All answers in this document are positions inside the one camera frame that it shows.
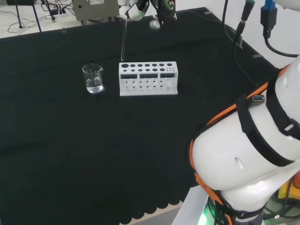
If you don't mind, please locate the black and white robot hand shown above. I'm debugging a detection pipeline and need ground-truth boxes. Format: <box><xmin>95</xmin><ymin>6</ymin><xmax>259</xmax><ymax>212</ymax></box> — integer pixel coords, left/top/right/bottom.
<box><xmin>118</xmin><ymin>0</ymin><xmax>178</xmax><ymax>30</ymax></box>

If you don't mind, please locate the clear glass rod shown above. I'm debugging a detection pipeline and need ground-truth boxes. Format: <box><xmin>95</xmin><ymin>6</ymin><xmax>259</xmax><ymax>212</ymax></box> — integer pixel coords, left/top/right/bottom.
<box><xmin>120</xmin><ymin>15</ymin><xmax>128</xmax><ymax>61</ymax></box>

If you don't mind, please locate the white test tube rack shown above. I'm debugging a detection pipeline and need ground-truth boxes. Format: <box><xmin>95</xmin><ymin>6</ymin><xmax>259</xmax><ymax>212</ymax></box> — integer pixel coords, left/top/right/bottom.
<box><xmin>118</xmin><ymin>60</ymin><xmax>179</xmax><ymax>97</ymax></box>

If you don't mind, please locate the clear glass beaker with water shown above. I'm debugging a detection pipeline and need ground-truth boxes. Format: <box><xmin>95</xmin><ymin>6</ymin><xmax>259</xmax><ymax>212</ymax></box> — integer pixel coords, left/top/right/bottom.
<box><xmin>82</xmin><ymin>63</ymin><xmax>104</xmax><ymax>94</ymax></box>

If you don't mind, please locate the grey metal box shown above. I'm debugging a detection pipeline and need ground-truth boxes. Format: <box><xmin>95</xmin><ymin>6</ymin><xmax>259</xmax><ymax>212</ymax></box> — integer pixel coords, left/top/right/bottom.
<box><xmin>72</xmin><ymin>0</ymin><xmax>120</xmax><ymax>25</ymax></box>

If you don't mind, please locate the white power strip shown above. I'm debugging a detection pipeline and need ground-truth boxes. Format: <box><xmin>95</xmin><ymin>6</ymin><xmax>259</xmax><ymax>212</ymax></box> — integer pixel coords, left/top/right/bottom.
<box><xmin>45</xmin><ymin>11</ymin><xmax>69</xmax><ymax>21</ymax></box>

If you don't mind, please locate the thin dark blue tripod leg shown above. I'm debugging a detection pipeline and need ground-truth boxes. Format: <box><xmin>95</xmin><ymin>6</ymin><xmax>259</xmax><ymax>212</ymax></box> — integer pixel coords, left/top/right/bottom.
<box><xmin>32</xmin><ymin>0</ymin><xmax>43</xmax><ymax>33</ymax></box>

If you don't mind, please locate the black stand leg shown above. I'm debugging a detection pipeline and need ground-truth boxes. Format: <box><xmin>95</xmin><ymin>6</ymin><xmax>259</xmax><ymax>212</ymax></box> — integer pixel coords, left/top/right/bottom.
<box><xmin>14</xmin><ymin>0</ymin><xmax>24</xmax><ymax>30</ymax></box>

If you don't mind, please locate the black bench cloth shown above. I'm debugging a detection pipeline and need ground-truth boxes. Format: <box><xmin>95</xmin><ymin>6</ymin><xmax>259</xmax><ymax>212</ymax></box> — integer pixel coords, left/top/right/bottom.
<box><xmin>0</xmin><ymin>7</ymin><xmax>285</xmax><ymax>225</ymax></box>

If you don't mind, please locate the yellow stop button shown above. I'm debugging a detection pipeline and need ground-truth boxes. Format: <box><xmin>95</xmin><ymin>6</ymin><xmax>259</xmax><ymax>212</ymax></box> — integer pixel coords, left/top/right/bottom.
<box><xmin>278</xmin><ymin>172</ymin><xmax>300</xmax><ymax>204</ymax></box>

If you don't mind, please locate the thick black cable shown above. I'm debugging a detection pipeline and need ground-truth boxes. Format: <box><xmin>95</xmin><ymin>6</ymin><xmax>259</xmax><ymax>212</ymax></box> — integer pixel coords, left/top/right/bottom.
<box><xmin>222</xmin><ymin>0</ymin><xmax>237</xmax><ymax>44</ymax></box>

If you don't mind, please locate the black cable with round plug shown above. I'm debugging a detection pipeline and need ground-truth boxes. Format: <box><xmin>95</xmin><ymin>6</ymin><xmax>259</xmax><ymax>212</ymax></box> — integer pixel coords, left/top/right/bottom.
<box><xmin>233</xmin><ymin>0</ymin><xmax>257</xmax><ymax>89</ymax></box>

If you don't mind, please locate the black cable with blue plug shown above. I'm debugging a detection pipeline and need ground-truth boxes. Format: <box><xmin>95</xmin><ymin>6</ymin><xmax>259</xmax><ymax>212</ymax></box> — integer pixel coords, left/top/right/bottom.
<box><xmin>260</xmin><ymin>0</ymin><xmax>300</xmax><ymax>58</ymax></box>

